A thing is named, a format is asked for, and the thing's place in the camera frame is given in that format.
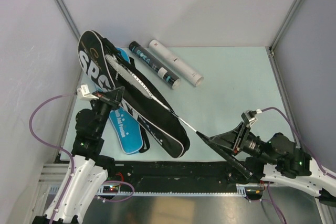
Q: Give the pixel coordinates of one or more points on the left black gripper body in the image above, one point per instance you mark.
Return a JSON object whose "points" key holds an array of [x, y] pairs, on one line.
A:
{"points": [[102, 106]]}

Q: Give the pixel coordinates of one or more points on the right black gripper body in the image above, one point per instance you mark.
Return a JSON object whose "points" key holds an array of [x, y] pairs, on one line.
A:
{"points": [[248, 144]]}

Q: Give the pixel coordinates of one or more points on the white racket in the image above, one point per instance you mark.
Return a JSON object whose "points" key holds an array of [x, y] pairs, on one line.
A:
{"points": [[183, 121]]}

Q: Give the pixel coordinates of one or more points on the black racket bag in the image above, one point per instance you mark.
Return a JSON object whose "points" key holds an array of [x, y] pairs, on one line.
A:
{"points": [[103, 63]]}

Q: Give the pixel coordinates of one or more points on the blue racket bag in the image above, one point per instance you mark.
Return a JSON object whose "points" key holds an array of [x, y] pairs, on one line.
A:
{"points": [[128, 131]]}

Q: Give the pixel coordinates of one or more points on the black shuttlecock tube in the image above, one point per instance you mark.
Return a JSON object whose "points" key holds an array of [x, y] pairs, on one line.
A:
{"points": [[161, 70]]}

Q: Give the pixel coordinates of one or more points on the white shuttlecock tube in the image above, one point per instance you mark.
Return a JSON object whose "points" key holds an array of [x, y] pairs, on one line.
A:
{"points": [[189, 73]]}

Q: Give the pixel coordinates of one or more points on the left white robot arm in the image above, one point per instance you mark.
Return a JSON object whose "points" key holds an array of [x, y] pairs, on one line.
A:
{"points": [[88, 169]]}

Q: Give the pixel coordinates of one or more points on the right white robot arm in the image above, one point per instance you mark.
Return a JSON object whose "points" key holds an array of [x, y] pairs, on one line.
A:
{"points": [[277, 160]]}

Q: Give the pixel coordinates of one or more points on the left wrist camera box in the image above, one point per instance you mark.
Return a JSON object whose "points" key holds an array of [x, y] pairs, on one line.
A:
{"points": [[83, 93]]}

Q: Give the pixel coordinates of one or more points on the grey cable duct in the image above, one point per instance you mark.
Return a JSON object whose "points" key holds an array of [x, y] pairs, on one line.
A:
{"points": [[235, 191]]}

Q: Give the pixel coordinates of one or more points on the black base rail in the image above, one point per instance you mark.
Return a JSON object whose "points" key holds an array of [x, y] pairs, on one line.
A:
{"points": [[164, 175]]}

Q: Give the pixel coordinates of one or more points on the left aluminium frame post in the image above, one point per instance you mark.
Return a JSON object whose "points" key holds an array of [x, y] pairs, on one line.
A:
{"points": [[69, 20]]}

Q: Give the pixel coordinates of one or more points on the aluminium frame post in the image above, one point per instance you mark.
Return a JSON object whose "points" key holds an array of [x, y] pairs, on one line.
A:
{"points": [[69, 20], [294, 8]]}

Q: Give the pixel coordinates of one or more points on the right aluminium frame post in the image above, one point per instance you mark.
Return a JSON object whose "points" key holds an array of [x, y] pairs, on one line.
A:
{"points": [[294, 8]]}

